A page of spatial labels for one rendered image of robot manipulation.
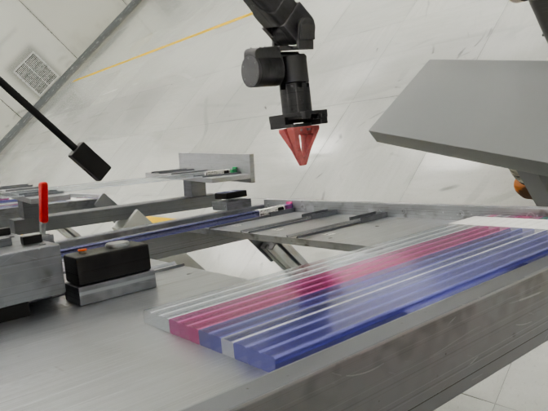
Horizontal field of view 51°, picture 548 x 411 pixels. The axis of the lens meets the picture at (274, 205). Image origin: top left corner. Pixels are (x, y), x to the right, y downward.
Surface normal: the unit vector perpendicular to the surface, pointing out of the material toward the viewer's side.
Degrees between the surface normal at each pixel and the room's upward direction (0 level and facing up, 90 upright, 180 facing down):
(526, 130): 0
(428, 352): 90
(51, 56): 90
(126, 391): 42
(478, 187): 0
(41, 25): 90
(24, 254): 90
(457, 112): 0
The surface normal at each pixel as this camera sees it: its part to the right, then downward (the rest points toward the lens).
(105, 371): -0.10, -0.99
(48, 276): 0.63, 0.03
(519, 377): -0.59, -0.63
